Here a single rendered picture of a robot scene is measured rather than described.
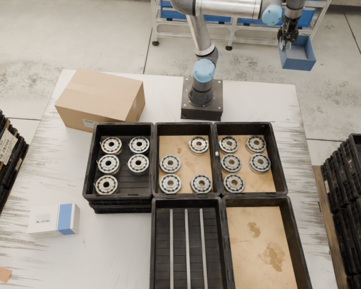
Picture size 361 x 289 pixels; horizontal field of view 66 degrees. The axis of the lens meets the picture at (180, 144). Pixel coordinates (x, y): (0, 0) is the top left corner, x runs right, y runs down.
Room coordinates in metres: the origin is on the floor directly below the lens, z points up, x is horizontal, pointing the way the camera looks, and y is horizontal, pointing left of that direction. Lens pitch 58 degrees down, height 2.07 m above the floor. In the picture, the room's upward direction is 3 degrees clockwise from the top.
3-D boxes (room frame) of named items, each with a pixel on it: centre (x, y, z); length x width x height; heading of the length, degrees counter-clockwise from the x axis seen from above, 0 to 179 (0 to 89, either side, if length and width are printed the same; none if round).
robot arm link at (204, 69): (1.16, -0.11, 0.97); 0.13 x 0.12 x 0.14; 170
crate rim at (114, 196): (0.64, 0.27, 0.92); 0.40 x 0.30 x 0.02; 4
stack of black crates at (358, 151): (0.89, -1.24, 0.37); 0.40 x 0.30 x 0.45; 179
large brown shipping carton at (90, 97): (1.05, 0.46, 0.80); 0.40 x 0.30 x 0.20; 78
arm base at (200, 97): (1.16, -0.10, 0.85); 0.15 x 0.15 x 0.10
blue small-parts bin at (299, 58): (1.23, -0.59, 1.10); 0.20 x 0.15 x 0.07; 179
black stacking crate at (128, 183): (0.64, 0.27, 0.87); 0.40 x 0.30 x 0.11; 4
